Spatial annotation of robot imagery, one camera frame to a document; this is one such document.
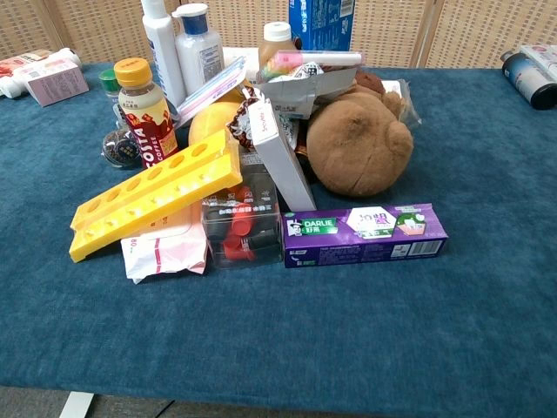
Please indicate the clear box with red black item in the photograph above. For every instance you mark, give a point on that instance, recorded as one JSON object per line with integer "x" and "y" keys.
{"x": 243, "y": 226}

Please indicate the tall white lotion bottle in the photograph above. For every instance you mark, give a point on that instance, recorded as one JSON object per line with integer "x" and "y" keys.
{"x": 163, "y": 52}

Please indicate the brown plush toy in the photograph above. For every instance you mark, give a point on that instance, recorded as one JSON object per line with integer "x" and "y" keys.
{"x": 357, "y": 143}

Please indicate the blue pink toothbrush package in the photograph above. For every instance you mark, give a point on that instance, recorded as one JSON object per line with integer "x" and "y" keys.
{"x": 213, "y": 89}

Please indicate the woven rattan folding screen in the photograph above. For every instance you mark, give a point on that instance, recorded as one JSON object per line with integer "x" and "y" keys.
{"x": 391, "y": 30}

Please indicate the round clear tea jar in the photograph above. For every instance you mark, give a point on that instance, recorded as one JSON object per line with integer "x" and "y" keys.
{"x": 119, "y": 149}

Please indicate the dark blue black canister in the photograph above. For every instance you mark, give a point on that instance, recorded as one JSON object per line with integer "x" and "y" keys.
{"x": 528, "y": 82}

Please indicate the pink lilac cardboard box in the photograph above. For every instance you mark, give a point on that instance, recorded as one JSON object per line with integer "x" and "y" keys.
{"x": 56, "y": 82}

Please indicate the pink white wet wipes pack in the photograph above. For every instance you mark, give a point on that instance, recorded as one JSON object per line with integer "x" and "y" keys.
{"x": 169, "y": 250}

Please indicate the blue cardboard carton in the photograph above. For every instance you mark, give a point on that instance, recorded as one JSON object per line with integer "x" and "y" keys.
{"x": 322, "y": 22}

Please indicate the white table leg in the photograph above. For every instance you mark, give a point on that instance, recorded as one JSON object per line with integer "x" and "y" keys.
{"x": 76, "y": 405}

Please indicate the yellow plastic tray with holes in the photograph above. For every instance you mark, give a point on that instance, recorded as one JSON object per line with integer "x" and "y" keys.
{"x": 165, "y": 188}

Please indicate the milk tea bottle white cap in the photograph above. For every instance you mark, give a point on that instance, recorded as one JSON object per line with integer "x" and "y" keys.
{"x": 277, "y": 45}

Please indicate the silver foil snack bag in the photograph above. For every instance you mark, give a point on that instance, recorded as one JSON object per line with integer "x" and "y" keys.
{"x": 304, "y": 89}

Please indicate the clear plastic wrapped package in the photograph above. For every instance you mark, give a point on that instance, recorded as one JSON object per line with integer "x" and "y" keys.
{"x": 407, "y": 102}

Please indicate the purple Darlie toothpaste box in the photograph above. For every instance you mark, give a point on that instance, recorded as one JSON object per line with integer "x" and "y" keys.
{"x": 365, "y": 237}

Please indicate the Costa coffee bottle yellow cap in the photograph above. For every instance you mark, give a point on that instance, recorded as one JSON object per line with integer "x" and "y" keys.
{"x": 145, "y": 117}

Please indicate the white red bottle lying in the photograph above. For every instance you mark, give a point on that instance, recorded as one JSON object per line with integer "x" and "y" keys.
{"x": 30, "y": 69}

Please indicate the white slim cardboard box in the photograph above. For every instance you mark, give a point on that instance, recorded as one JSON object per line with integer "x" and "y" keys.
{"x": 280, "y": 165}

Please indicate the yellow round fruit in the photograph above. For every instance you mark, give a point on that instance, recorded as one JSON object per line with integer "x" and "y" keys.
{"x": 211, "y": 122}

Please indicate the brown white snack wrapper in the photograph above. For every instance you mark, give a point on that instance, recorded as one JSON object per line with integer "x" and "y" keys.
{"x": 239, "y": 119}

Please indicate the small jar green lid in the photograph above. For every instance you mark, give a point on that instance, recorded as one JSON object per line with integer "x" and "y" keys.
{"x": 109, "y": 87}

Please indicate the blue velvet tablecloth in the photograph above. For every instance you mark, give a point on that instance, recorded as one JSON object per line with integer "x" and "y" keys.
{"x": 278, "y": 305}

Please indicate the pink white tube package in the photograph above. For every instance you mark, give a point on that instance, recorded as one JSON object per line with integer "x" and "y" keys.
{"x": 322, "y": 58}

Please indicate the white bottle blue collar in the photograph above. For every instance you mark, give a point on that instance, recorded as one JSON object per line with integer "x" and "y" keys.
{"x": 199, "y": 52}

